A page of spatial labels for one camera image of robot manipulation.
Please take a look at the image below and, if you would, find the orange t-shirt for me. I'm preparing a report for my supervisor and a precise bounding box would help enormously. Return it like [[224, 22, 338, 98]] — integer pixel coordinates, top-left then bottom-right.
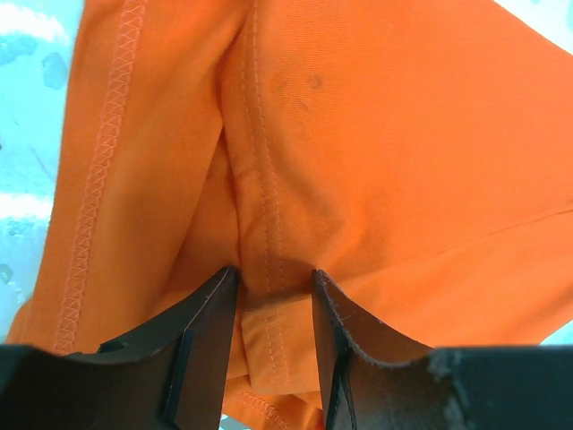
[[7, 1, 572, 429]]

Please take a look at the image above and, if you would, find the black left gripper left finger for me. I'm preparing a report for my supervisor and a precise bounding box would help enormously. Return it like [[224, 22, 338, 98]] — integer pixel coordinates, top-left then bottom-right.
[[1, 267, 238, 429]]

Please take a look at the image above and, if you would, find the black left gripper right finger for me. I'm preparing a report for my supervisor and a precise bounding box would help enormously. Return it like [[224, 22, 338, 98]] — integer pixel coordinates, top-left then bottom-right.
[[312, 270, 572, 430]]

